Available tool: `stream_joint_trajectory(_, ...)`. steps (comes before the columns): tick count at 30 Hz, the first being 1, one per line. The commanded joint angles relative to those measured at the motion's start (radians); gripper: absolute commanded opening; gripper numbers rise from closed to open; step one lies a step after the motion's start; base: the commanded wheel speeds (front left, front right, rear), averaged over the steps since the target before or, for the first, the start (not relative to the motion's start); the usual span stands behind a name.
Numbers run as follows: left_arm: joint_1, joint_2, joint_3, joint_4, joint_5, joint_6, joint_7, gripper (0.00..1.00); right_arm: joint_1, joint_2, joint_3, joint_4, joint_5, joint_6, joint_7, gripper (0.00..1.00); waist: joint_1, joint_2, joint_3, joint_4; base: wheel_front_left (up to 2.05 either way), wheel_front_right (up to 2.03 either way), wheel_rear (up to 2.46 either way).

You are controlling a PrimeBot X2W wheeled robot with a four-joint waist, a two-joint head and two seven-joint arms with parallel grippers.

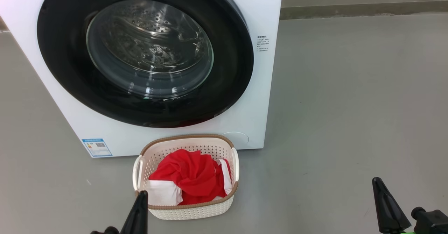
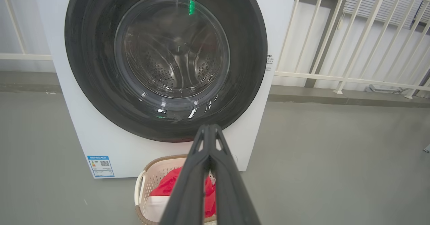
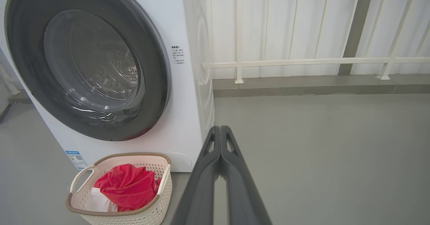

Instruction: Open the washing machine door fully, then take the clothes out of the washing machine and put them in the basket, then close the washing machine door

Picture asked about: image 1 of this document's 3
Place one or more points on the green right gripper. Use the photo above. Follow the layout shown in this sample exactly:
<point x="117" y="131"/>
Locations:
<point x="407" y="232"/>

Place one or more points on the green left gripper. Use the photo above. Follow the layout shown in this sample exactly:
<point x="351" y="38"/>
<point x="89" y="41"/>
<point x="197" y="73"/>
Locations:
<point x="105" y="231"/>

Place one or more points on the red and white garment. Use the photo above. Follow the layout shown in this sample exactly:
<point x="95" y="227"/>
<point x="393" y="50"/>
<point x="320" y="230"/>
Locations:
<point x="192" y="174"/>

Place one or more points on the round black glass door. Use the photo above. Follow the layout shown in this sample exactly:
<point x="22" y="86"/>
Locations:
<point x="231" y="73"/>

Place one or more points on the cream perforated basket brown rim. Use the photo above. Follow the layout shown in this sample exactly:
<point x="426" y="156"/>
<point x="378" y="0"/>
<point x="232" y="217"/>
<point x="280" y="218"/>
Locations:
<point x="189" y="211"/>

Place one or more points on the white front-load washing machine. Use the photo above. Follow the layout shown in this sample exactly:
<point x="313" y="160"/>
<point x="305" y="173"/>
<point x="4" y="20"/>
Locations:
<point x="259" y="97"/>

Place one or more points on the blue energy label sticker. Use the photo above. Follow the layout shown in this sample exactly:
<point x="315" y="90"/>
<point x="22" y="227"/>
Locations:
<point x="97" y="147"/>

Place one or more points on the round white filter cover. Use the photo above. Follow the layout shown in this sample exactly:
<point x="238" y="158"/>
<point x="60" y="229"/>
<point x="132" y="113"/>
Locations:
<point x="239" y="137"/>

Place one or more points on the small printed text label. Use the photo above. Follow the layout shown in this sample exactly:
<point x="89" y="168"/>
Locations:
<point x="263" y="43"/>

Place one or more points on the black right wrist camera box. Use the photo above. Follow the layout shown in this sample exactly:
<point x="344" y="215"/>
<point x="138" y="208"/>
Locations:
<point x="434" y="223"/>

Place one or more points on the grey wall baseboard strip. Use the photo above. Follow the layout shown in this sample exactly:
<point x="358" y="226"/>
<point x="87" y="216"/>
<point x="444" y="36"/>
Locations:
<point x="364" y="10"/>

